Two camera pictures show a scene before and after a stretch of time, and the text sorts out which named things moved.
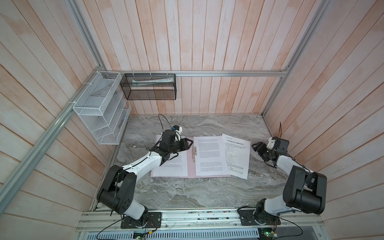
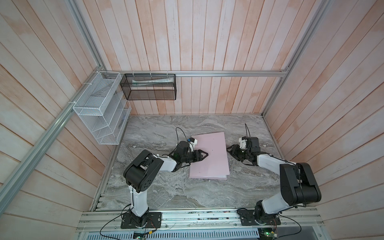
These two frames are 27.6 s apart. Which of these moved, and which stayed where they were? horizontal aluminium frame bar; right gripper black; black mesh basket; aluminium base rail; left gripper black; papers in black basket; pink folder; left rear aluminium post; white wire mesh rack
Moved: left gripper black; pink folder; right gripper black
Stayed: aluminium base rail; papers in black basket; white wire mesh rack; horizontal aluminium frame bar; black mesh basket; left rear aluminium post
